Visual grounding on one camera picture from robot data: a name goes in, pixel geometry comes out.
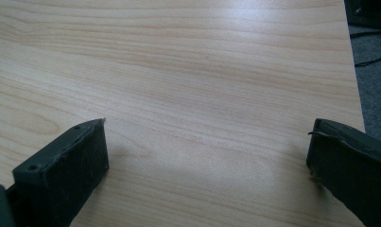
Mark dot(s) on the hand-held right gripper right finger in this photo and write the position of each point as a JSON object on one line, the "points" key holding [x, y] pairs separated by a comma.
{"points": [[349, 167]]}

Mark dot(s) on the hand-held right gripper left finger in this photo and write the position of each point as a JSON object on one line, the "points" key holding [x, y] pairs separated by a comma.
{"points": [[60, 170]]}

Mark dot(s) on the black stand base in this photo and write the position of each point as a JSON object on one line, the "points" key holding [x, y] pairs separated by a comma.
{"points": [[369, 12]]}

